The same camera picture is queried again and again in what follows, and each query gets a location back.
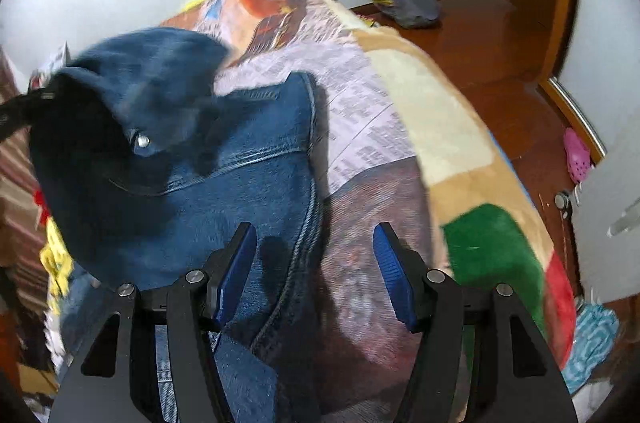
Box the blue denim jacket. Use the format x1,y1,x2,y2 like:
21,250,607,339
29,27,321,422

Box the striped red beige curtain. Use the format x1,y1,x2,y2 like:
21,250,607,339
0,47,57,304

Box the yellow cartoon print blanket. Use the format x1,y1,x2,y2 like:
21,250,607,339
39,217,74,315

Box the pink slipper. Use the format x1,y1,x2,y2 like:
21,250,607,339
563,128,591,184

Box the printed bed blanket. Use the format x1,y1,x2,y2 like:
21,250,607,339
170,0,576,422

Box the white wardrobe door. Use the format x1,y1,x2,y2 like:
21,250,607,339
558,0,639,304

